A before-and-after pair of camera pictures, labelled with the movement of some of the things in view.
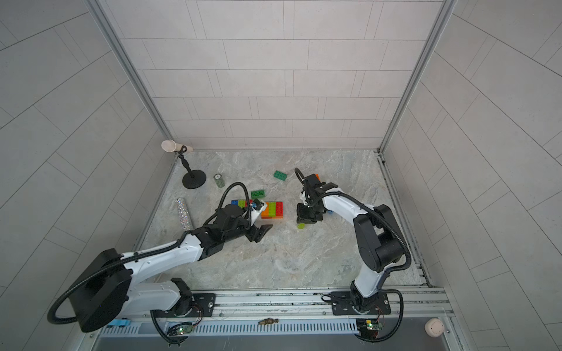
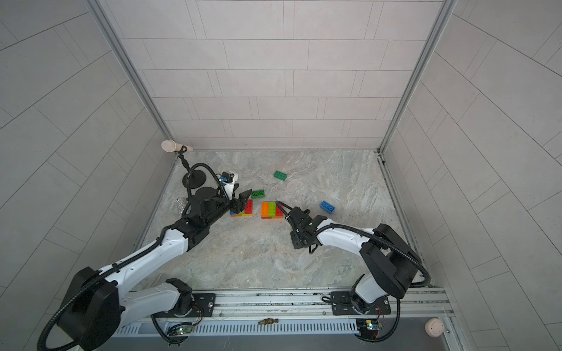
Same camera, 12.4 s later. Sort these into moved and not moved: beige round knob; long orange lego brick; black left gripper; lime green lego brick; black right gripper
Moved: black right gripper; black left gripper
Not moved: lime green lego brick; beige round knob; long orange lego brick
